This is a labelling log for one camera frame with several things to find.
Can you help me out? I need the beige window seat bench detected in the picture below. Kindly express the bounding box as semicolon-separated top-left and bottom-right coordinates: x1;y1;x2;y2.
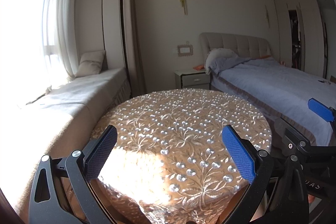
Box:
1;68;130;222

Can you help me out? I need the beige wardrobe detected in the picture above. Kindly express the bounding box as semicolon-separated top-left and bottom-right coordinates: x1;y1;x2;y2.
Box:
274;0;335;78

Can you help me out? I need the grey upholstered bed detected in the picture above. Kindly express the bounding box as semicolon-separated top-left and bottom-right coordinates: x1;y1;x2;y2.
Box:
199;32;335;146

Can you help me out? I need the beige embroidered tablecloth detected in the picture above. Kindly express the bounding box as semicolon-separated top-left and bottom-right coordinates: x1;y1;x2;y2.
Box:
92;89;272;223

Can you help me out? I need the grey pillow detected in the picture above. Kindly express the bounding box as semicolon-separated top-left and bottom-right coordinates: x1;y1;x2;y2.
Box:
204;48;238;75

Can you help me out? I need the orange item on nightstand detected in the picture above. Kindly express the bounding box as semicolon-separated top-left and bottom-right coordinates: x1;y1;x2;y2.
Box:
193;65;205;71

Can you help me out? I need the beige cushion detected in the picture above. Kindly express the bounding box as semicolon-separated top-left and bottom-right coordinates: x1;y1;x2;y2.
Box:
76;51;105;78

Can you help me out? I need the grey bedside nightstand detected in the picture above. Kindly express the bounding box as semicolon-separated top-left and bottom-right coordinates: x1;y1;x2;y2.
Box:
174;68;211;90

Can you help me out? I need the white sheer curtain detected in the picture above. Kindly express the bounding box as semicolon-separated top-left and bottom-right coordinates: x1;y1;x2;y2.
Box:
39;0;79;80

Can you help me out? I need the framed wall switch panel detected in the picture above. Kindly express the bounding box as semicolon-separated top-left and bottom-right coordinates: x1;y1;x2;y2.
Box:
177;44;193;57

